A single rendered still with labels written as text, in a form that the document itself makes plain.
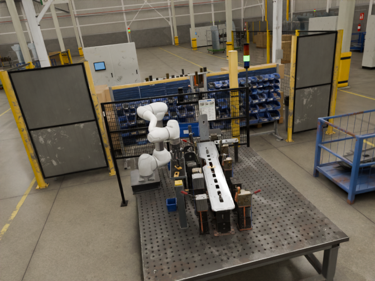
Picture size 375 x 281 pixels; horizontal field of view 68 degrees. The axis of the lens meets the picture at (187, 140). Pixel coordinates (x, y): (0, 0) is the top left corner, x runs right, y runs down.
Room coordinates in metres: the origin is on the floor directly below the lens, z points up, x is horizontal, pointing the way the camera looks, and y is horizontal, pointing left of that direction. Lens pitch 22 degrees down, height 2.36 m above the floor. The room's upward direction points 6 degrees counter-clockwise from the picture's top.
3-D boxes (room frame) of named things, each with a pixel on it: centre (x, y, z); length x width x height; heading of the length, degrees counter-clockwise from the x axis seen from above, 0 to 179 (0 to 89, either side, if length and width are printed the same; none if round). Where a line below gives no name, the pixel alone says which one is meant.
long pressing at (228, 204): (2.49, -0.22, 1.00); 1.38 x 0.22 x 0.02; 1
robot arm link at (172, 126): (2.27, 0.12, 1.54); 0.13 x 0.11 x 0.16; 123
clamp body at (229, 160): (2.57, -0.39, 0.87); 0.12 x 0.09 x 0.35; 91
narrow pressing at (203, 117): (3.24, -0.22, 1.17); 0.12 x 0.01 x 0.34; 91
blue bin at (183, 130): (3.40, -0.02, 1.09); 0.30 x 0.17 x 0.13; 81
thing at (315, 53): (5.18, -2.48, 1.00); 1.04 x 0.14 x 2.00; 100
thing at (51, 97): (4.41, 2.00, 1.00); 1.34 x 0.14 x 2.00; 100
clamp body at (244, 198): (1.92, -0.41, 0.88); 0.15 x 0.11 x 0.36; 91
